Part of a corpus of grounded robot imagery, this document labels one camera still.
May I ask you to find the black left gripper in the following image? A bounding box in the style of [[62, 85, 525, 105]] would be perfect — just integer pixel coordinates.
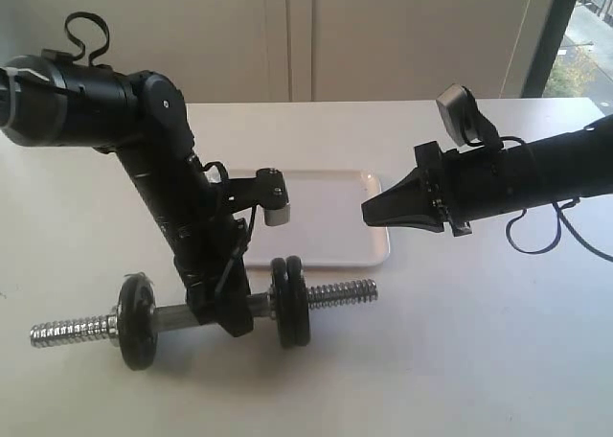
[[117, 144, 254, 337]]

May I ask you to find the white rectangular tray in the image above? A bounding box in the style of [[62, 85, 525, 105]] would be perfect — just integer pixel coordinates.
[[244, 170, 391, 269]]

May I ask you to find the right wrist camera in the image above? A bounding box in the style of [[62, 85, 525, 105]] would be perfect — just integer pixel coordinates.
[[436, 83, 503, 151]]

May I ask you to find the chrome threaded dumbbell bar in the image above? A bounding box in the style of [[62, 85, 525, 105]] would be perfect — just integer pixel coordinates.
[[30, 279, 378, 348]]

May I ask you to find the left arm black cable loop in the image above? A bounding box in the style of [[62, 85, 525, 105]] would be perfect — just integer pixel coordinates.
[[64, 11, 112, 67]]

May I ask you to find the black weight plate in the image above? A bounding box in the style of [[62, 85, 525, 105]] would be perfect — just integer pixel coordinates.
[[116, 272, 158, 371], [286, 256, 311, 347], [271, 258, 295, 349]]

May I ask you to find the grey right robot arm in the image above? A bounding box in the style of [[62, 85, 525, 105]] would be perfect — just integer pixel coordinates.
[[362, 116, 612, 236]]

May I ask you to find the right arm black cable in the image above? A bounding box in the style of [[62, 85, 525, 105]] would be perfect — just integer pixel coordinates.
[[505, 137, 613, 262]]

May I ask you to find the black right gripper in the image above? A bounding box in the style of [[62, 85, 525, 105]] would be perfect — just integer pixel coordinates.
[[362, 141, 517, 236]]

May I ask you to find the dark window frame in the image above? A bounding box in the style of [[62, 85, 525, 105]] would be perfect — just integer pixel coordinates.
[[520, 0, 577, 99]]

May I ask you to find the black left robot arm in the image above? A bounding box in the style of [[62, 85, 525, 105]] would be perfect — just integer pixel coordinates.
[[1, 56, 254, 337]]

